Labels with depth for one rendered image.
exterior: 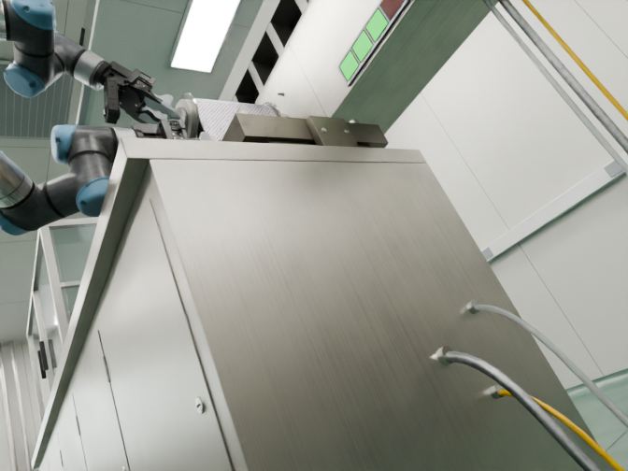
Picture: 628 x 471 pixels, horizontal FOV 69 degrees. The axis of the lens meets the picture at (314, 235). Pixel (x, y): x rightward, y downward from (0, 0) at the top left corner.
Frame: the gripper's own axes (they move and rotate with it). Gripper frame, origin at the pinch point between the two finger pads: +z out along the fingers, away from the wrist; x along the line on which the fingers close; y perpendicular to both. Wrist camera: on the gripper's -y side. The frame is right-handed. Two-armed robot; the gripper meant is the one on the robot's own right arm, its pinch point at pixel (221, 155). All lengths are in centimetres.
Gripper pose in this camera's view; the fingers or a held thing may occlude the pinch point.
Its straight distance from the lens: 114.1
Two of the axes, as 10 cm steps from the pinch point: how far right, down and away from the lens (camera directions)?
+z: 7.9, -0.9, 6.1
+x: -4.8, 5.3, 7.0
